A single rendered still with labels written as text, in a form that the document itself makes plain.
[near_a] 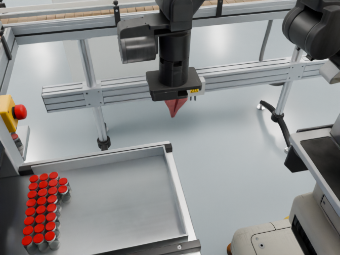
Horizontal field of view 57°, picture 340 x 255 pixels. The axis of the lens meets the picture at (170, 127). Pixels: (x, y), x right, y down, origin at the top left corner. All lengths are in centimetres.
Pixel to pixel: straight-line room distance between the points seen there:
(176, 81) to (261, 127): 172
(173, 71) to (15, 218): 50
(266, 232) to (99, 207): 87
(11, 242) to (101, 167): 26
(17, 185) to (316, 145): 71
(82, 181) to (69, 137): 141
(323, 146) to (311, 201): 24
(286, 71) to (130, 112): 110
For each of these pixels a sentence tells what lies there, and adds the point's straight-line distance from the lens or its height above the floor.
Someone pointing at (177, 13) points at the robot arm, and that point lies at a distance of 52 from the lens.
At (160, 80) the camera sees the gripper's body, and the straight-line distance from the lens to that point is 62.
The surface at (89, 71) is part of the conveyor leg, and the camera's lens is 163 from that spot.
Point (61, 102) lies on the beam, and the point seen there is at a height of 49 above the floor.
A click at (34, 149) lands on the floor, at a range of 224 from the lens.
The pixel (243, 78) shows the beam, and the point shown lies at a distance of 184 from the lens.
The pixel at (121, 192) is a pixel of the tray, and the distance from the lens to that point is 80.
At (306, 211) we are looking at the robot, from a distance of 93.
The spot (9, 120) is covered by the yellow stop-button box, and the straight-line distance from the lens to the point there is 88.
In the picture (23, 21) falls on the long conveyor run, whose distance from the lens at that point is 152.
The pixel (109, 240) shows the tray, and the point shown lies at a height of 88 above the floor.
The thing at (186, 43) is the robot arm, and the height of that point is 126.
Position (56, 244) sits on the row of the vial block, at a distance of 74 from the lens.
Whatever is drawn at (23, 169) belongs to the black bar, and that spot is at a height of 90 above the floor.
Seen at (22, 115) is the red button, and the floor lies 100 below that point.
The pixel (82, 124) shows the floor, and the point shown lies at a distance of 231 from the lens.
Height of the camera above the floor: 154
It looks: 44 degrees down
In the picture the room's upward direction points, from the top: straight up
